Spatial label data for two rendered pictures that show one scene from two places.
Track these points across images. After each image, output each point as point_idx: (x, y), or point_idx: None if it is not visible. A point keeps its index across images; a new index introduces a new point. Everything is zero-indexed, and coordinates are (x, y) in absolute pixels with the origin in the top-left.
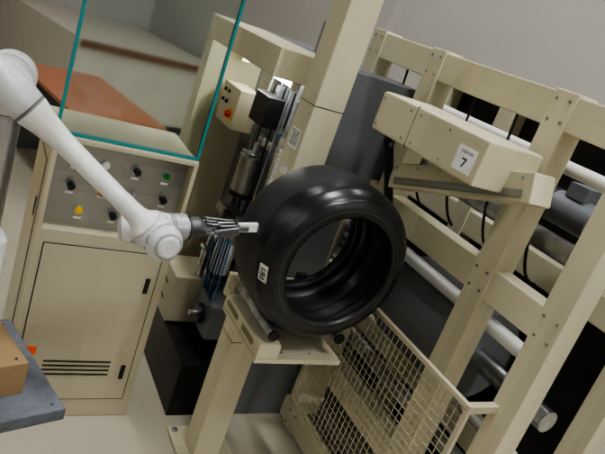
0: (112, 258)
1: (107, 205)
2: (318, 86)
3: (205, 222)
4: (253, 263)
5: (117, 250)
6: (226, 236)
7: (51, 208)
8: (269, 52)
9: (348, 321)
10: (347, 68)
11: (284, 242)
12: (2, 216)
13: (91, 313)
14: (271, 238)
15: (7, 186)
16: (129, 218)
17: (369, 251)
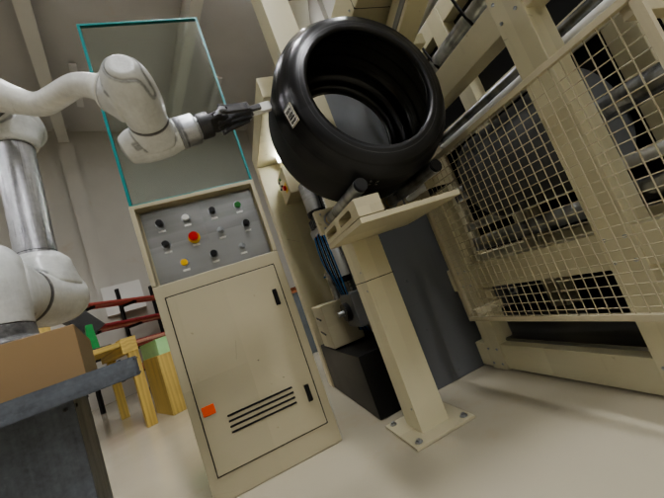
0: (232, 286)
1: (206, 248)
2: (277, 48)
3: None
4: (283, 124)
5: (231, 277)
6: (235, 109)
7: (162, 272)
8: (257, 97)
9: (424, 131)
10: (287, 26)
11: (288, 74)
12: (49, 235)
13: (243, 345)
14: (277, 85)
15: (41, 204)
16: (81, 83)
17: (409, 119)
